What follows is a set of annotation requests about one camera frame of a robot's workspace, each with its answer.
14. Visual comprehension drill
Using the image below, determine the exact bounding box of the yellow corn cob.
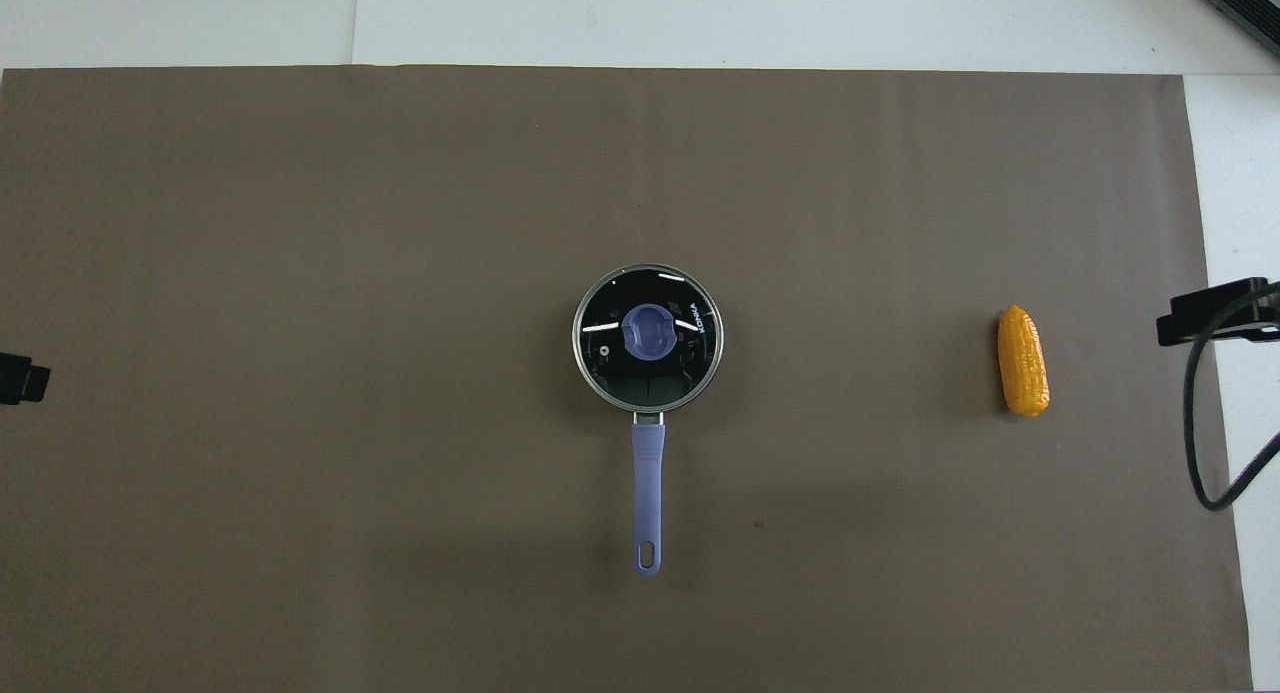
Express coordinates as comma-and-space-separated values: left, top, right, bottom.
997, 304, 1051, 419

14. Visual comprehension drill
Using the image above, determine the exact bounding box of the glass pot lid blue knob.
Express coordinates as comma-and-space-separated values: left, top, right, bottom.
571, 263, 725, 415

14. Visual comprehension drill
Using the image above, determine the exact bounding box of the brown table mat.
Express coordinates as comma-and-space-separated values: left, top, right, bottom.
0, 66, 1253, 693

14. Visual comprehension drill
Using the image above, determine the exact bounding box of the dark blue saucepan purple handle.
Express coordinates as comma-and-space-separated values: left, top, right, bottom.
571, 263, 725, 577

